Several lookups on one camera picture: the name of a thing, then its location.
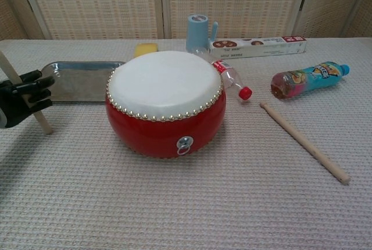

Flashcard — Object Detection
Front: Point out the red drum white head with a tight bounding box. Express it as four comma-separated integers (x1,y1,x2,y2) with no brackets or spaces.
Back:
105,51,227,159

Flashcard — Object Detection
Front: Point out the colourful drink bottle blue cap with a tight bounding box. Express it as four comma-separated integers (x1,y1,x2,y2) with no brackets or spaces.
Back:
270,61,351,101

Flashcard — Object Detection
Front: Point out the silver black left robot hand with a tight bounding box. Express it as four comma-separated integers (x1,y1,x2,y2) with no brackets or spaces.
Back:
0,69,56,129

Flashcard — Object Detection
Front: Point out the stainless steel tray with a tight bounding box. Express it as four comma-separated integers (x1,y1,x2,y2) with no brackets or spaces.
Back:
39,60,126,105

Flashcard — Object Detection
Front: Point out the yellow sponge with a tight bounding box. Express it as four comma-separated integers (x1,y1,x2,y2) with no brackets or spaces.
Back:
134,42,159,58

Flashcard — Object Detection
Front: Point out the bamboo folding screen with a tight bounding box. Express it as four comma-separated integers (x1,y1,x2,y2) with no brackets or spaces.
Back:
0,0,372,41

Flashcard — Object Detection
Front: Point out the white woven tablecloth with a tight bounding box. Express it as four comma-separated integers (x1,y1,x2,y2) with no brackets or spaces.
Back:
0,38,372,250

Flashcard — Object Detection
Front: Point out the long white cookie-print box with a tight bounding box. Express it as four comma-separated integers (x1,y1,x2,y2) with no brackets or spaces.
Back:
208,36,308,59

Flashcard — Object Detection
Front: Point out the wooden drumstick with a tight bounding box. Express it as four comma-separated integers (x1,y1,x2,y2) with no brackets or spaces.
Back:
259,101,351,186
0,49,55,135

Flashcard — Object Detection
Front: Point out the empty clear bottle red label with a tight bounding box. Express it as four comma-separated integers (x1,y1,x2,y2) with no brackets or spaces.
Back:
192,48,253,101

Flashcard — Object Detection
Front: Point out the light blue mug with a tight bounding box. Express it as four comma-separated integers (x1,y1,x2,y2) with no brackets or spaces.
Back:
185,14,219,55

